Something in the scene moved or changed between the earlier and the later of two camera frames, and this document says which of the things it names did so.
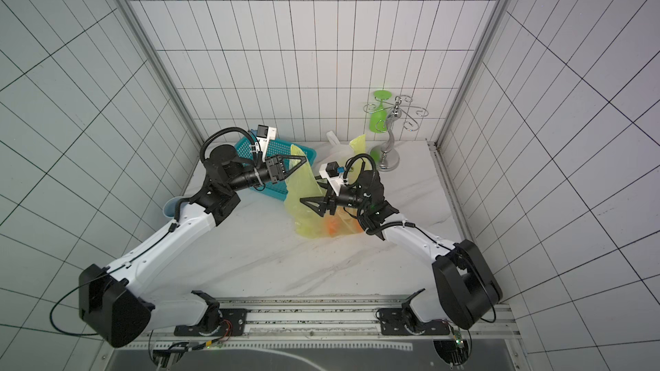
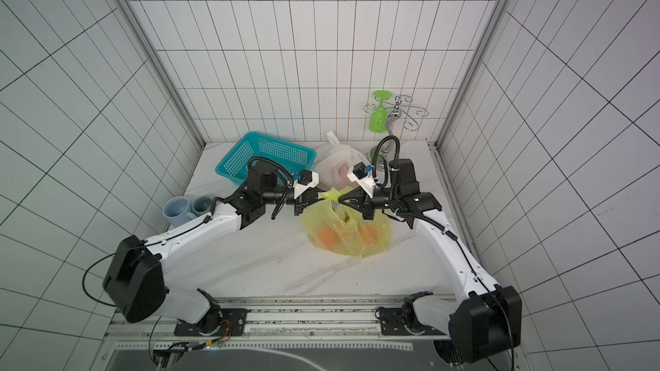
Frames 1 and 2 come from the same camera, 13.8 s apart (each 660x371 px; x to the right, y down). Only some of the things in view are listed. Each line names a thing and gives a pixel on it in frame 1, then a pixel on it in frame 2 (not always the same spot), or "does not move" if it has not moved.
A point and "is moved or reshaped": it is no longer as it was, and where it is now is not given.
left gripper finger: (287, 173) → (299, 207)
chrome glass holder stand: (384, 157) does not move
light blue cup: (169, 209) does not move
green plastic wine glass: (378, 117) does not move
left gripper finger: (302, 159) → (313, 195)
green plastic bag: (304, 184) is moved or reshaped
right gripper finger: (320, 209) → (365, 207)
